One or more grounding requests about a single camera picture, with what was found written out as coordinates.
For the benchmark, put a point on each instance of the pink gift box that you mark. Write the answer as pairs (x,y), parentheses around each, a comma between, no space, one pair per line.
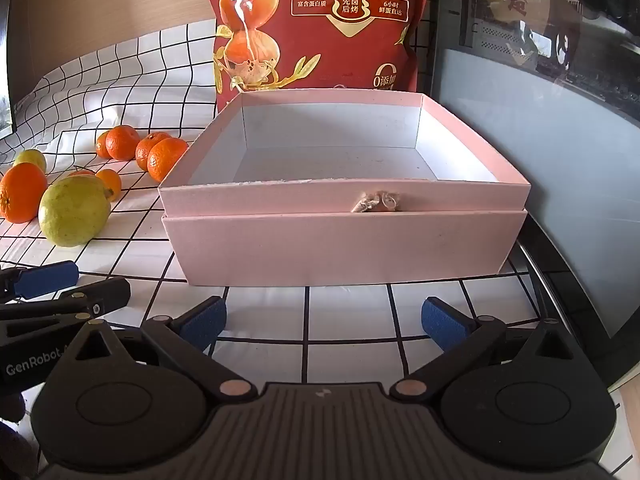
(350,245)

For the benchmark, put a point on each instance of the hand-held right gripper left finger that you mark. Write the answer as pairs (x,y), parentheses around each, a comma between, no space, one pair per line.
(202,325)

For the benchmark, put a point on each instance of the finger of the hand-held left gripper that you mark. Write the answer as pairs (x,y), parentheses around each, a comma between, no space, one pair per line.
(45,277)
(100,296)

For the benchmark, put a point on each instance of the white checked tablecloth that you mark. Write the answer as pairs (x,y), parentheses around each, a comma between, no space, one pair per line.
(350,320)

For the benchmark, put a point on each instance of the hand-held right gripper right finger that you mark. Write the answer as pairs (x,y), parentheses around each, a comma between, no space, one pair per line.
(445,325)

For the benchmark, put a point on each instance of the large green pear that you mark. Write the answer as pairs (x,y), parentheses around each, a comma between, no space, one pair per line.
(72,212)

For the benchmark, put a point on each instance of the large orange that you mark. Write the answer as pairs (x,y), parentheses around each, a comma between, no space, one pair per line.
(22,195)

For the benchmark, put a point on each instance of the glass panel computer case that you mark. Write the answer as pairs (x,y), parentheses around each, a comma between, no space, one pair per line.
(575,185)

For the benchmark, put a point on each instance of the small mandarin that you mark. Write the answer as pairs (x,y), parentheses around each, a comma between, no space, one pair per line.
(147,150)
(81,173)
(123,142)
(167,160)
(110,182)
(101,145)

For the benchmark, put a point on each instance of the red snack bag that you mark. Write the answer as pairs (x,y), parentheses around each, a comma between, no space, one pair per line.
(350,60)

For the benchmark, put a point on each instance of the small green pear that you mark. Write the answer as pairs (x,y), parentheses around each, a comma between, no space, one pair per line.
(31,159)

